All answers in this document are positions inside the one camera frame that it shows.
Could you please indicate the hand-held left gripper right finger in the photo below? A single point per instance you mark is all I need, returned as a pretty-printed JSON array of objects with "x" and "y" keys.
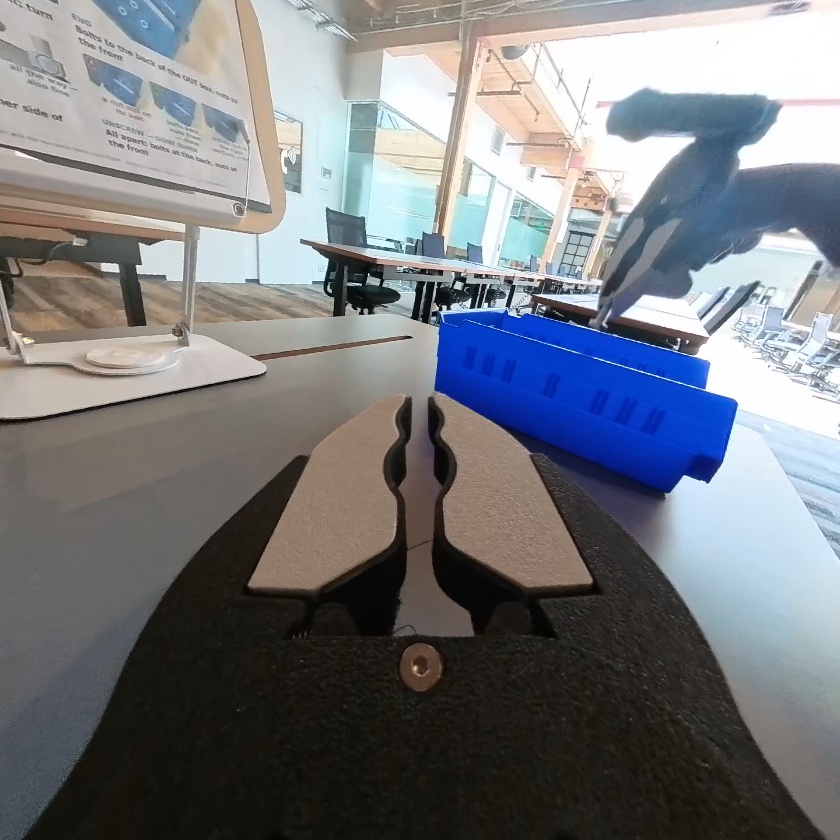
[{"x": 505, "y": 518}]

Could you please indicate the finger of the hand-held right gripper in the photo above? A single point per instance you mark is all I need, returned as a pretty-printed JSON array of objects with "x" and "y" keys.
[
  {"x": 659, "y": 246},
  {"x": 627, "y": 246}
]

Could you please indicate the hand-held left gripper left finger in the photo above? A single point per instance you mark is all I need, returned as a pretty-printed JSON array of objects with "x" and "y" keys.
[{"x": 328, "y": 512}]

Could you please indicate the steel bolt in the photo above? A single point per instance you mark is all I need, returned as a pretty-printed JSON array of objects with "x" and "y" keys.
[{"x": 601, "y": 319}]

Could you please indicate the blue plastic bin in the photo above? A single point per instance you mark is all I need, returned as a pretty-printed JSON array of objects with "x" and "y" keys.
[
  {"x": 590, "y": 341},
  {"x": 564, "y": 426}
]

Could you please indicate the person's right forearm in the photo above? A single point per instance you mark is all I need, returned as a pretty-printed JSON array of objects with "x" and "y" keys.
[{"x": 794, "y": 203}]

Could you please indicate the short wooden desk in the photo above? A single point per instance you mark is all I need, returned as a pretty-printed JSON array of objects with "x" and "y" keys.
[{"x": 656, "y": 321}]

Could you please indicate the dark blue office chair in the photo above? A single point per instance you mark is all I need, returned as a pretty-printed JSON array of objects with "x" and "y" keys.
[
  {"x": 476, "y": 253},
  {"x": 434, "y": 244}
]

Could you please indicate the row of pale office chairs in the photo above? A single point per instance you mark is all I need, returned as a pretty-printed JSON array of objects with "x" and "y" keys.
[{"x": 807, "y": 341}]

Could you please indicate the wooden support column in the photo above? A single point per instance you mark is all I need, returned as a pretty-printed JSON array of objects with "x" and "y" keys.
[{"x": 459, "y": 131}]

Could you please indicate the white document stand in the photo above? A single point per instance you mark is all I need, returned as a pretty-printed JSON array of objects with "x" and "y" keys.
[{"x": 164, "y": 358}]

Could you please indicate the long wooden office desk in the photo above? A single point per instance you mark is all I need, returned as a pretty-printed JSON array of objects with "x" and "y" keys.
[{"x": 394, "y": 254}]

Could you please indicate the dark-legged wooden desk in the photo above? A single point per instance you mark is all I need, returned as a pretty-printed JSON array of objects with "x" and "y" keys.
[{"x": 98, "y": 226}]

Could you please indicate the printed instruction sheet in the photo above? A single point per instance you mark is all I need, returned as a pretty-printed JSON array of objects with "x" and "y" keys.
[{"x": 131, "y": 85}]

